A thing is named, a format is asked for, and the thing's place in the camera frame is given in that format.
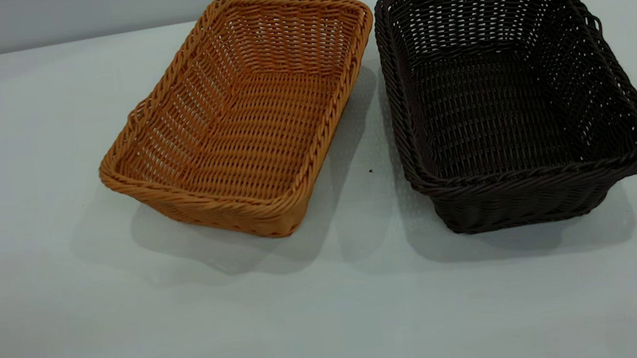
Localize light brown wicker basket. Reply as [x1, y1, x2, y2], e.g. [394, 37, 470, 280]
[73, 0, 404, 264]

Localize dark brown wicker basket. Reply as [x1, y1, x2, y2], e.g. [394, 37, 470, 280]
[370, 0, 637, 245]

